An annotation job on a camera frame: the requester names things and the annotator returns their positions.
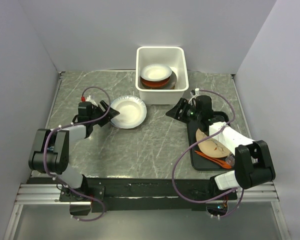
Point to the white plastic bin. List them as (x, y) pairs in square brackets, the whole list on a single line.
[(171, 56)]

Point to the red scalloped plate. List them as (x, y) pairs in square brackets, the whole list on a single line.
[(155, 84)]

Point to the white plate blue rim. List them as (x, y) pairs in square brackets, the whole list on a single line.
[(155, 72)]

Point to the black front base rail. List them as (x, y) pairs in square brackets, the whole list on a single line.
[(133, 194)]

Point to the orange chopstick lower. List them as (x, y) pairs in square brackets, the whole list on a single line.
[(207, 157)]

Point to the clear glass cup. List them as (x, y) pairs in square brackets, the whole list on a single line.
[(230, 159)]

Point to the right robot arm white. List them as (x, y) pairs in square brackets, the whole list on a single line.
[(253, 163)]

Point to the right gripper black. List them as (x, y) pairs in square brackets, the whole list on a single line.
[(174, 112)]

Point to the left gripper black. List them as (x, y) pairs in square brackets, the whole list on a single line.
[(110, 114)]

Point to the pale grey large plate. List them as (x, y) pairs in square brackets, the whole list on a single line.
[(132, 112)]

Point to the peach plate with bird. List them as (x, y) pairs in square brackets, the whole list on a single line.
[(213, 148)]

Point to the black rectangular tray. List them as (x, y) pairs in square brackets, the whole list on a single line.
[(198, 162)]

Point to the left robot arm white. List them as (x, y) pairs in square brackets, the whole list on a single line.
[(51, 149)]

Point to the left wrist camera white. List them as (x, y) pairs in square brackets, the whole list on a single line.
[(89, 99)]

